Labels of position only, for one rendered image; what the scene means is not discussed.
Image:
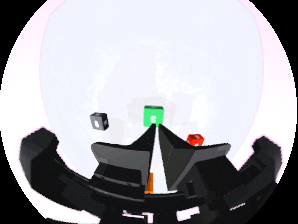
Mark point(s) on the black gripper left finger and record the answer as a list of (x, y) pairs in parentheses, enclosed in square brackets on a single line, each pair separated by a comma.
[(137, 155)]

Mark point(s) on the green block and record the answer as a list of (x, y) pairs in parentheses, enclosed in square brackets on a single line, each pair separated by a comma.
[(153, 115)]

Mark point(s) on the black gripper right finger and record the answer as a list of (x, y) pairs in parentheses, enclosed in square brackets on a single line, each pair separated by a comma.
[(178, 156)]

